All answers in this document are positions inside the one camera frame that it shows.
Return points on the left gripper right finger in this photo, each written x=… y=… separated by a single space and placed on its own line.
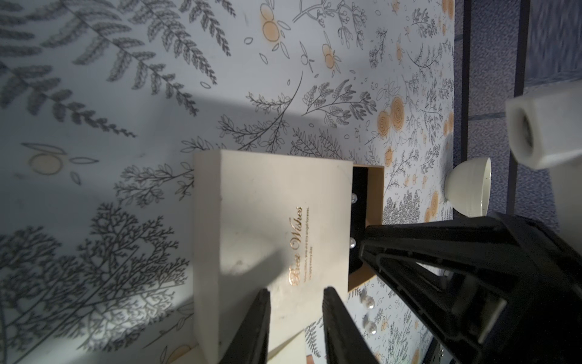
x=343 y=342

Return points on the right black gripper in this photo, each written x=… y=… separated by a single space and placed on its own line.
x=496 y=289

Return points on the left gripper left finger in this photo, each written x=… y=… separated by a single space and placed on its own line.
x=250 y=343

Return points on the cream jewelry box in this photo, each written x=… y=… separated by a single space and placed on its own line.
x=278 y=222

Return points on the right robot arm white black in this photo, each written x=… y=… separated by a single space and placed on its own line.
x=544 y=130

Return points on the pearl earring lower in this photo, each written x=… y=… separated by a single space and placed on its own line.
x=369 y=325

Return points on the pearl earring upper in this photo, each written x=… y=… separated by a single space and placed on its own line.
x=367 y=301

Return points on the cream ceramic bowl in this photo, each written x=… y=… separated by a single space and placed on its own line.
x=468 y=185

